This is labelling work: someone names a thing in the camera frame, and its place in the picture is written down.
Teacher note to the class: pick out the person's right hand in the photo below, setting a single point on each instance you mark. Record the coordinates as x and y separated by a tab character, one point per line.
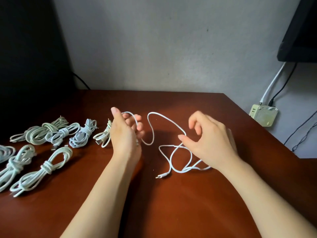
214	143

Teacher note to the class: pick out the person's left hand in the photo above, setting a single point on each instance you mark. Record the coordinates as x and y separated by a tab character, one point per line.
123	140

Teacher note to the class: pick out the person's left thumb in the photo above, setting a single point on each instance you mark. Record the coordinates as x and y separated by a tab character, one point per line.
116	115

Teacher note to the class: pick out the person's right thumb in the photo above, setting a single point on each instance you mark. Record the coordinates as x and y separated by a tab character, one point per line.
189	141

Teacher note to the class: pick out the person's left forearm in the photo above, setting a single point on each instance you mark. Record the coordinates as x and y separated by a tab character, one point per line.
104	195

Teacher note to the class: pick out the person's right forearm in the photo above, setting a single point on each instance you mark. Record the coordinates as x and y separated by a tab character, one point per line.
262	203

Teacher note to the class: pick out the beige plastic adapter box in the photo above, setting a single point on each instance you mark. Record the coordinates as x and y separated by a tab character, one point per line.
263	115

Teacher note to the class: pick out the large black panel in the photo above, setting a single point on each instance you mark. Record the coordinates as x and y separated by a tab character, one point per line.
29	59

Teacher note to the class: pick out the black wall-mounted screen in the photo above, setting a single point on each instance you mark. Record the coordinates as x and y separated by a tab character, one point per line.
298	29

